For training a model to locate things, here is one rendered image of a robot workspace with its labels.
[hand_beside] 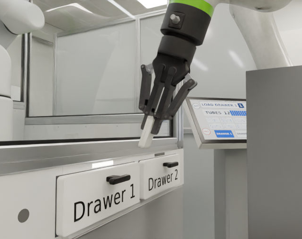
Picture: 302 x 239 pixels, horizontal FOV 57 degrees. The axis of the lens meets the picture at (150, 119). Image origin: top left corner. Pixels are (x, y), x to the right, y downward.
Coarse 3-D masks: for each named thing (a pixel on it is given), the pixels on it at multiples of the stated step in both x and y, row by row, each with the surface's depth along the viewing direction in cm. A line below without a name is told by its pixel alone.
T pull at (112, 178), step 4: (108, 176) 62; (112, 176) 62; (116, 176) 62; (120, 176) 62; (124, 176) 63; (128, 176) 64; (108, 180) 62; (112, 180) 59; (116, 180) 60; (120, 180) 61; (124, 180) 63; (112, 184) 59
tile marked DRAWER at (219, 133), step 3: (216, 132) 132; (219, 132) 132; (222, 132) 132; (225, 132) 133; (228, 132) 133; (231, 132) 134; (216, 135) 130; (219, 135) 131; (222, 135) 131; (225, 135) 131; (228, 135) 132; (231, 135) 132
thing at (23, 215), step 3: (21, 210) 45; (24, 210) 45; (27, 210) 46; (18, 213) 44; (21, 213) 45; (24, 213) 45; (27, 213) 46; (18, 216) 44; (21, 216) 45; (24, 216) 45; (27, 216) 46; (18, 219) 44; (21, 219) 45; (24, 219) 45; (21, 222) 45
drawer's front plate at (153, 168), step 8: (144, 160) 81; (152, 160) 84; (160, 160) 89; (168, 160) 95; (176, 160) 102; (144, 168) 79; (152, 168) 84; (160, 168) 89; (168, 168) 95; (176, 168) 101; (144, 176) 79; (152, 176) 83; (160, 176) 89; (168, 176) 94; (176, 176) 101; (144, 184) 79; (152, 184) 83; (168, 184) 94; (176, 184) 101; (144, 192) 79; (152, 192) 83; (160, 192) 89
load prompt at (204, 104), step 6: (204, 102) 145; (210, 102) 146; (216, 102) 147; (222, 102) 148; (228, 102) 149; (234, 102) 150; (240, 102) 152; (222, 108) 145; (228, 108) 146; (234, 108) 147; (240, 108) 148
